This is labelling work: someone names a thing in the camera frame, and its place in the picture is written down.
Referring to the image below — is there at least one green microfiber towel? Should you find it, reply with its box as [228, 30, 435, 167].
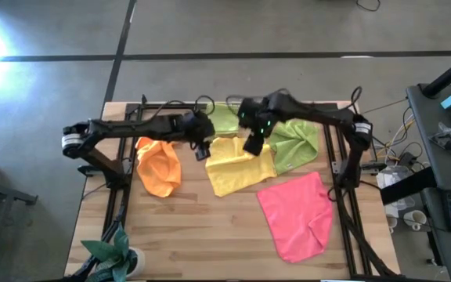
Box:
[205, 102, 242, 137]

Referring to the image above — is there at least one green towel with white tag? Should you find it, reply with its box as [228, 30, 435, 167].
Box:
[266, 119, 320, 175]

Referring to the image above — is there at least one yellow microfiber towel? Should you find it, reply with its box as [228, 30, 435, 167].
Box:
[204, 136, 278, 198]

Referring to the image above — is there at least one orange microfiber towel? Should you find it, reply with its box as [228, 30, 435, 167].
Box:
[135, 136, 182, 199]

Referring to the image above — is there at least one pink microfiber towel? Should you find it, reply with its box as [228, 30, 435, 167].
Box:
[256, 171, 334, 264]

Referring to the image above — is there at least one clear plastic bin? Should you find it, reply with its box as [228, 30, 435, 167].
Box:
[193, 102, 257, 139]

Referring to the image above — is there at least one white plant pot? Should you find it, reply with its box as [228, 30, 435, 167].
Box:
[125, 246, 147, 277]

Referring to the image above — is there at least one white plastic bag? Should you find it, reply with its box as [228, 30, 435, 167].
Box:
[376, 164, 417, 211]

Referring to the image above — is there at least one green artificial plant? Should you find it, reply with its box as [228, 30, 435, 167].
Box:
[80, 222, 139, 282]

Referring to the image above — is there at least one black power adapter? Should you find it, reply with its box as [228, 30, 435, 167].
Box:
[399, 151, 418, 168]

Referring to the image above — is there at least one black slanted desk bar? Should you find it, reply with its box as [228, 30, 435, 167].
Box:
[380, 167, 438, 205]

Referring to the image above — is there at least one white cup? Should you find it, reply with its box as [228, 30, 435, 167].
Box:
[384, 205, 399, 234]

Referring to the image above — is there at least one white mug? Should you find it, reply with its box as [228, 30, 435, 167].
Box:
[403, 210, 428, 232]

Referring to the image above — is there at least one grey side desk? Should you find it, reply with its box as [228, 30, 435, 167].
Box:
[405, 84, 451, 282]

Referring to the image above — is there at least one black slanted pole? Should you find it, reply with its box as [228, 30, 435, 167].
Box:
[420, 49, 451, 99]

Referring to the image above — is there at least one black metal table frame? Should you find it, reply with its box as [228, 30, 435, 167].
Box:
[102, 93, 401, 280]

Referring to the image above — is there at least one white and yellow cable bundle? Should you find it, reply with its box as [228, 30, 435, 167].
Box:
[366, 105, 426, 161]

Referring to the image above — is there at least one black floor cable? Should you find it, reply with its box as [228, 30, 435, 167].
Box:
[356, 0, 381, 13]

